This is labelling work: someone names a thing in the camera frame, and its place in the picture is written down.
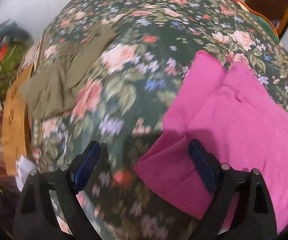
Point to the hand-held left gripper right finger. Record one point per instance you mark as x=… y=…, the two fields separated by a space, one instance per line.
x=201 y=167

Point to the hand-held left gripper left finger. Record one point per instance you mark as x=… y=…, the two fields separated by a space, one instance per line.
x=86 y=170

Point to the pink pants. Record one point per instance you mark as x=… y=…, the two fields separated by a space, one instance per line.
x=234 y=130

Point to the olive green pants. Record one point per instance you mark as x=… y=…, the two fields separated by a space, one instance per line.
x=56 y=87

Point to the white paper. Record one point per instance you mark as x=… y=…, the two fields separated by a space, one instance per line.
x=25 y=172

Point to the striped cloth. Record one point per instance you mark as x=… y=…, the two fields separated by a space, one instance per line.
x=31 y=52

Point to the floral bedspread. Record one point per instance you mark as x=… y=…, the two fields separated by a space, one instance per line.
x=139 y=30

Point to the orange and green blanket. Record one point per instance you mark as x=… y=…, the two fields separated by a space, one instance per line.
x=259 y=17

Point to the wooden bedpost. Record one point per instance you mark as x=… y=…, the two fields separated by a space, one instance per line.
x=285 y=20

